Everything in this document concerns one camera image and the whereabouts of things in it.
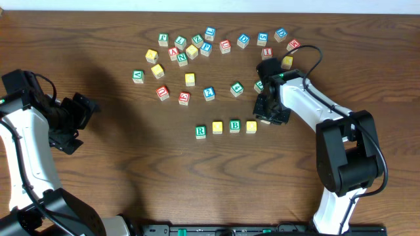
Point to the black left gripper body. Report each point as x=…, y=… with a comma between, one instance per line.
x=77, y=117

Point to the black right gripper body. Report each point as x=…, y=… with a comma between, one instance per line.
x=264, y=109

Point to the green B letter block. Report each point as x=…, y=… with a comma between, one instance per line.
x=234, y=126

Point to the green R letter block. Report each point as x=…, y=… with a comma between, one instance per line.
x=200, y=132

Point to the green T letter block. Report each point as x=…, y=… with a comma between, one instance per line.
x=265, y=122

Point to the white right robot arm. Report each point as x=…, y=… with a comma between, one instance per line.
x=348, y=156

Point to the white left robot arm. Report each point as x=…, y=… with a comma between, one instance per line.
x=31, y=124

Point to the green J letter block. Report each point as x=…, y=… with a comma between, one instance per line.
x=258, y=86

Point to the green 4 number block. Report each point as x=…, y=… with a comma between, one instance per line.
x=236, y=89

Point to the yellow K letter block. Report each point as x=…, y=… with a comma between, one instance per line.
x=287, y=62

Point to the red I letter block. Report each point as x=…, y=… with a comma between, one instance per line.
x=266, y=53

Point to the blue question mark block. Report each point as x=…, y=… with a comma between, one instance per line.
x=209, y=94

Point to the red M letter block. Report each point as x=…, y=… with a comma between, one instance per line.
x=294, y=43

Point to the blue S letter block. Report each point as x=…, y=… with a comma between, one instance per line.
x=262, y=39

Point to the blue D letter block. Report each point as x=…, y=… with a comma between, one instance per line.
x=243, y=41

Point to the blue Q letter block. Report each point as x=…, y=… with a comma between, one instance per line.
x=280, y=35

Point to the red C letter block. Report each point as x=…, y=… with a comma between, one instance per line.
x=225, y=46

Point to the green V letter block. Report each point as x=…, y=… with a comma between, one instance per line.
x=138, y=76

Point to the red E letter block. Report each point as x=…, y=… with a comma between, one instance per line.
x=184, y=98

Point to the blue P letter block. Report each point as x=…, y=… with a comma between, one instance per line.
x=206, y=49

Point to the red U letter block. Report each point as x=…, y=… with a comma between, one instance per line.
x=163, y=93

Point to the blue L letter block top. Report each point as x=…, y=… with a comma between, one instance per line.
x=210, y=33

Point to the green Z letter block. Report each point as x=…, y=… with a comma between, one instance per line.
x=197, y=41

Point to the green N letter block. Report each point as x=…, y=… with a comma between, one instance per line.
x=182, y=59

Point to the green L letter block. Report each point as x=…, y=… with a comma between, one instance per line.
x=180, y=42

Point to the red A letter block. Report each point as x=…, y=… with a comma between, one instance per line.
x=173, y=53

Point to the green P letter block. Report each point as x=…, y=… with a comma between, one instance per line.
x=163, y=40

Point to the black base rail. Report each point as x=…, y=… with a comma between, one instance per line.
x=284, y=228

